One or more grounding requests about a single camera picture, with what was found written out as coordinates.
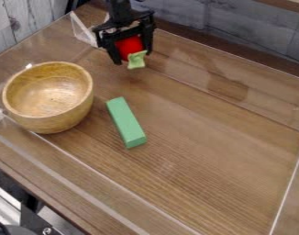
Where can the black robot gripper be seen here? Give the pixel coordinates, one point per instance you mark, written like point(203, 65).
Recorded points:
point(125, 23)

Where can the black metal table frame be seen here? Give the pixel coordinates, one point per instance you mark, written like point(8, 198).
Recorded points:
point(19, 211)

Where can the red plush fruit green leaf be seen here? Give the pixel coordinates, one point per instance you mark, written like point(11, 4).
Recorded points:
point(132, 52)

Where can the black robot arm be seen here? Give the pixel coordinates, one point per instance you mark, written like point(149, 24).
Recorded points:
point(124, 24)

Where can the wooden bowl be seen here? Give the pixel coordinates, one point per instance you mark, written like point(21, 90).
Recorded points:
point(49, 96)

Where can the green rectangular block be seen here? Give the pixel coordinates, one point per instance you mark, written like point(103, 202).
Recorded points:
point(125, 122)

